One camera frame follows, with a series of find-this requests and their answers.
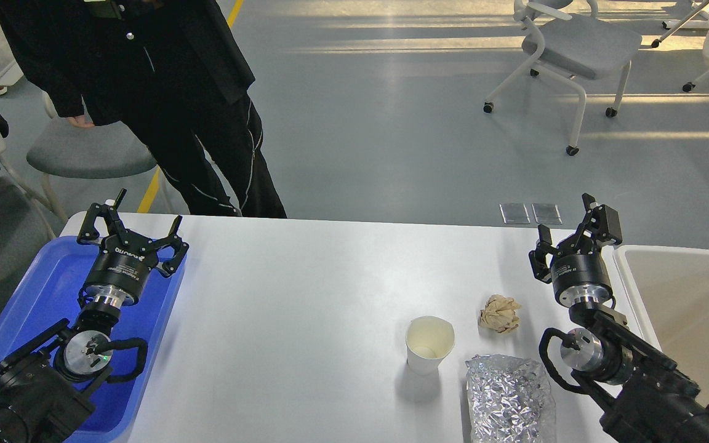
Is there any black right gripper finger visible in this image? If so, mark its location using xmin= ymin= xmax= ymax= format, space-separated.
xmin=574 ymin=193 xmax=623 ymax=254
xmin=529 ymin=224 xmax=559 ymax=284

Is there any grey white wheeled chair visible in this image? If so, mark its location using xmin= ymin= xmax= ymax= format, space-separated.
xmin=483 ymin=1 xmax=642 ymax=156

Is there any beige plastic bin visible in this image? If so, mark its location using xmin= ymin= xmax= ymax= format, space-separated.
xmin=614 ymin=245 xmax=709 ymax=404

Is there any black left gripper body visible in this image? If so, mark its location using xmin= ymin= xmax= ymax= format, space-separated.
xmin=79 ymin=231 xmax=168 ymax=306

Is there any person in black clothes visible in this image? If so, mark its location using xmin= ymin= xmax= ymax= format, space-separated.
xmin=0 ymin=1 xmax=287 ymax=218

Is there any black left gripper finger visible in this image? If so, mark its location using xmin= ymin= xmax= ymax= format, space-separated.
xmin=76 ymin=188 xmax=128 ymax=252
xmin=145 ymin=215 xmax=190 ymax=278

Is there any right metal floor plate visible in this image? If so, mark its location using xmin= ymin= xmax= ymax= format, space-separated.
xmin=531 ymin=204 xmax=563 ymax=225

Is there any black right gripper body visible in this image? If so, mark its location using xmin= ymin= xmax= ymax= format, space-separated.
xmin=550 ymin=234 xmax=614 ymax=308

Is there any metal floor plate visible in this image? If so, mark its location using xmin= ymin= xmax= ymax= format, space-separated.
xmin=531 ymin=204 xmax=563 ymax=225
xmin=500 ymin=202 xmax=530 ymax=225

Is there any white paper cup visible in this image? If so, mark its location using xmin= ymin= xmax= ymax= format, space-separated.
xmin=405 ymin=315 xmax=455 ymax=375

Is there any grey chair near person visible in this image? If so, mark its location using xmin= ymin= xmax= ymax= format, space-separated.
xmin=27 ymin=92 xmax=157 ymax=222

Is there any blue plastic tray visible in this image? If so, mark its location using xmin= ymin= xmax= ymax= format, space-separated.
xmin=0 ymin=236 xmax=185 ymax=442

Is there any crumpled brown paper ball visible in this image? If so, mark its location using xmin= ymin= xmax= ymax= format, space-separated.
xmin=478 ymin=294 xmax=523 ymax=333

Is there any left metal floor plate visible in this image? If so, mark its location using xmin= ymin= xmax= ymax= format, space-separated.
xmin=500 ymin=202 xmax=530 ymax=225

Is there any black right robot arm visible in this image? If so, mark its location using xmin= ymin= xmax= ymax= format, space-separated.
xmin=529 ymin=193 xmax=709 ymax=442

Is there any crumpled aluminium foil packet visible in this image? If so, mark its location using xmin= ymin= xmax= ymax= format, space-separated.
xmin=465 ymin=355 xmax=557 ymax=442

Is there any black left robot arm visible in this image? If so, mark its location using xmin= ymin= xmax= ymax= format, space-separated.
xmin=0 ymin=189 xmax=189 ymax=442

